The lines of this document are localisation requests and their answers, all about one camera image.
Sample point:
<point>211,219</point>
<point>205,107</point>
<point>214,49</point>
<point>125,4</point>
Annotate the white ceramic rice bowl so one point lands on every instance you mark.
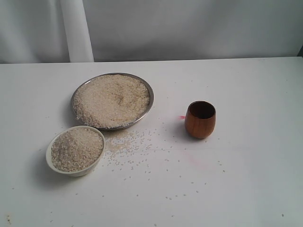
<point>76,151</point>

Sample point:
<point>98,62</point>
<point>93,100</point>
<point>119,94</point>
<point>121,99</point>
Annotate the white backdrop curtain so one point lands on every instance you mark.
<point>47,31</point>

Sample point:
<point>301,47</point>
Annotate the round steel rice plate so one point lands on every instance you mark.
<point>112,101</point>

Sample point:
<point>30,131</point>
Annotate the brown wooden cup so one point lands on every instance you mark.
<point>200,119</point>

